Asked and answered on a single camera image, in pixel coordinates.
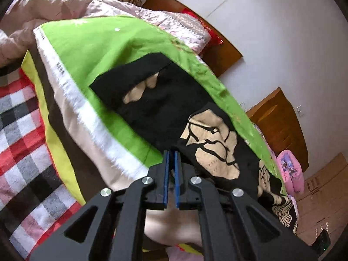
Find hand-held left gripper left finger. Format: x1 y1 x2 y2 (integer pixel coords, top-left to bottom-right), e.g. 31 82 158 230
28 149 170 261

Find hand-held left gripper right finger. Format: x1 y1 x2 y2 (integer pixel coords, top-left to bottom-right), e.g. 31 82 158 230
174 150 320 261

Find black pants with beige print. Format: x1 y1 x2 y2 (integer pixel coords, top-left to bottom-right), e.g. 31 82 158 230
89 51 299 236

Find wooden headboard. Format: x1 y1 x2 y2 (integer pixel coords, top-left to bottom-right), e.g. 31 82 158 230
246 87 309 172
141 0 242 78

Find pink pillow with purple print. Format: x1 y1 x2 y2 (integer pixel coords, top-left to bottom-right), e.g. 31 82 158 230
276 149 305 193

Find red pillow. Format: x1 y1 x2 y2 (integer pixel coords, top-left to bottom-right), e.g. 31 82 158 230
181 8 224 45

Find green printed bed sheet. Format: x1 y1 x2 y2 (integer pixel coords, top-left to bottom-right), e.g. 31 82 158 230
33 15 289 196

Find red white plaid blanket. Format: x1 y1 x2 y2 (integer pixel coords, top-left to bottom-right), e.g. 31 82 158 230
0 68 90 260

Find light wooden wardrobe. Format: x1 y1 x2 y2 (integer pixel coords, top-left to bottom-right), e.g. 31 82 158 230
295 152 348 245

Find dark device with green light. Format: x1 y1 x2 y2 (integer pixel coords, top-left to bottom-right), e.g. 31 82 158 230
313 228 331 253

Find pink quilt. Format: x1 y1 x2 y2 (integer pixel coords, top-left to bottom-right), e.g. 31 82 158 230
0 0 211 68

